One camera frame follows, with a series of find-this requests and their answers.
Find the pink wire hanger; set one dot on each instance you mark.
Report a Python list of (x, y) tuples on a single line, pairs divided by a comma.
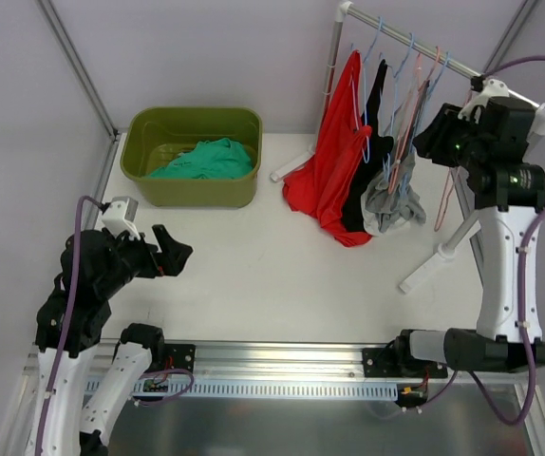
[(448, 189)]

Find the aluminium rail with cable duct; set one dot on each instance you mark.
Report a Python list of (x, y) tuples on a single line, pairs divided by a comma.
[(268, 371)]

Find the black tank top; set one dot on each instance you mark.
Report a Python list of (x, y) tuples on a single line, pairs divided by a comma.
[(377, 148)]

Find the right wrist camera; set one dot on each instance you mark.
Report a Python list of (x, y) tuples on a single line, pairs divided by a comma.
[(483, 90)]

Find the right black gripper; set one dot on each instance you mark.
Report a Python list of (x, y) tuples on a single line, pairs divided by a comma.
[(443, 131)]

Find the olive green plastic basin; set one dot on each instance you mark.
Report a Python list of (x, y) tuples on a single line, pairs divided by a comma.
[(159, 134)]

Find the grey tank top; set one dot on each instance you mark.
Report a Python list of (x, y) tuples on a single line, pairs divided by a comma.
[(384, 213)]

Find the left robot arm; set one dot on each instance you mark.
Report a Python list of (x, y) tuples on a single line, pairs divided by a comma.
[(95, 266)]

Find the green tank top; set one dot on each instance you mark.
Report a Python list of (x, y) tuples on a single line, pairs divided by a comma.
[(222, 159)]

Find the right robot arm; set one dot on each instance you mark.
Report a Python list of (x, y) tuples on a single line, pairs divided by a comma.
[(509, 202)]

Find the red tank top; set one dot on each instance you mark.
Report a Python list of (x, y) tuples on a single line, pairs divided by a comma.
[(320, 188)]

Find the pink hanger under white top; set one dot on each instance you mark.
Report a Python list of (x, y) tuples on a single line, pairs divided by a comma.
[(403, 115)]

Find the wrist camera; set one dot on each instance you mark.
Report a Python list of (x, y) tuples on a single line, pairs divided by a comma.
[(483, 90), (119, 217)]

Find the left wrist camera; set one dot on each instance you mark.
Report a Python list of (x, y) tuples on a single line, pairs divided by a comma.
[(119, 217)]

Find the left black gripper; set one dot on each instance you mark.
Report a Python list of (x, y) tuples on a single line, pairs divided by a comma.
[(157, 259)]

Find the blue hanger under red top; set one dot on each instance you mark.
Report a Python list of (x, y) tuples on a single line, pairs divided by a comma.
[(364, 95)]

